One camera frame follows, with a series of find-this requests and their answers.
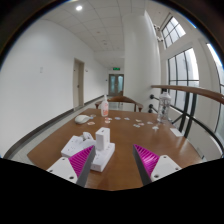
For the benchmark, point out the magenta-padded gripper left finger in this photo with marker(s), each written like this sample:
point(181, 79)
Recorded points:
point(80, 163)

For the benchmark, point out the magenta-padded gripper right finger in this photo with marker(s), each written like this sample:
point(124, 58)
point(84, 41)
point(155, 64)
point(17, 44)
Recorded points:
point(148, 161)

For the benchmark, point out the white power strip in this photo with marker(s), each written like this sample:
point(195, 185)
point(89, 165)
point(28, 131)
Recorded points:
point(70, 146)
point(104, 158)

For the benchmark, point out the white flat power plug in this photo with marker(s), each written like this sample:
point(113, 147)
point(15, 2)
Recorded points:
point(87, 143)

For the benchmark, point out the small pale round sticker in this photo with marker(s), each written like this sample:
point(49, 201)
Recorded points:
point(136, 125)
point(149, 122)
point(138, 120)
point(155, 127)
point(126, 118)
point(92, 116)
point(117, 118)

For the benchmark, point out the small pink round sticker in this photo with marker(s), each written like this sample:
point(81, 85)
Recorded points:
point(108, 119)
point(141, 124)
point(107, 122)
point(91, 123)

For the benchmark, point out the white card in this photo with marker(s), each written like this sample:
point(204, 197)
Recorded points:
point(176, 132)

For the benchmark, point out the clear plastic water bottle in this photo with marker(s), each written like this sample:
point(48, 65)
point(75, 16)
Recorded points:
point(163, 106)

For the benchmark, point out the clear bottle with orange label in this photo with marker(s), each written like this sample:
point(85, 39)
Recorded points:
point(104, 107)

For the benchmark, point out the wooden chair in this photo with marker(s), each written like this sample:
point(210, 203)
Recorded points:
point(121, 99)

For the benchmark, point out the beige single door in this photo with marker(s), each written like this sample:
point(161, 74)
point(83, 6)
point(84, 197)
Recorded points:
point(78, 83)

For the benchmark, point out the glazed double door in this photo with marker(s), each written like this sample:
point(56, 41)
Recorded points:
point(116, 84)

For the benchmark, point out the wooden handrail with black balusters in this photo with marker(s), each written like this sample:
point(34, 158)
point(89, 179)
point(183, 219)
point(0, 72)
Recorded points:
point(196, 90)

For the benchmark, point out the tall black-framed window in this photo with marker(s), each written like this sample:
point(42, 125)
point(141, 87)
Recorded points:
point(183, 73)

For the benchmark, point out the green exit sign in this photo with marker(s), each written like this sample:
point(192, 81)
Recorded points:
point(116, 68)

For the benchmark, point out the small high window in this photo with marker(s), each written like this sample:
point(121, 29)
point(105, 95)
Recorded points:
point(172, 30)

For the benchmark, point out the round ceiling light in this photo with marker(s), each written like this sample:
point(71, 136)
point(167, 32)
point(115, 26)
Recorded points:
point(79, 7)

